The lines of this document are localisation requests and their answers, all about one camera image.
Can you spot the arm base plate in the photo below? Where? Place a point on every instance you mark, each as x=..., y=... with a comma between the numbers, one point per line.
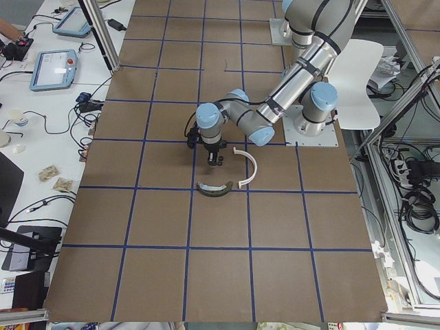
x=299, y=133
x=281, y=34

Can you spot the white plastic chair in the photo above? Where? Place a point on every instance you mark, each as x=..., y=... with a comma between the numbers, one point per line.
x=349, y=74

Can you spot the blue teach pendant far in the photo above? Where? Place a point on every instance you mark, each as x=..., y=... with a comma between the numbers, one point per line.
x=73, y=24

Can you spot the blue teach pendant near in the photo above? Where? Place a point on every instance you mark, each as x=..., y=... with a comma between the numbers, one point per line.
x=54, y=69

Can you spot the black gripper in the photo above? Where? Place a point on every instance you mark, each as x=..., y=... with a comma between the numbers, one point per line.
x=212, y=149

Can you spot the black power adapter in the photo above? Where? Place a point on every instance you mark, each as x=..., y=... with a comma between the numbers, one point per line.
x=116, y=25

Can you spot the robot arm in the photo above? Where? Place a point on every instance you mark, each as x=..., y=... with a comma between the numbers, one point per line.
x=327, y=26

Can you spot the white paper cup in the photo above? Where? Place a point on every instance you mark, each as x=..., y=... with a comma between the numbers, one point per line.
x=18, y=117

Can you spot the blue teach pendant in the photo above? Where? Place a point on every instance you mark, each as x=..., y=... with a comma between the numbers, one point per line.
x=73, y=24
x=54, y=69

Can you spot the green brake shoe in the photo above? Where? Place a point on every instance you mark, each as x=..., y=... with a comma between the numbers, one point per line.
x=214, y=191

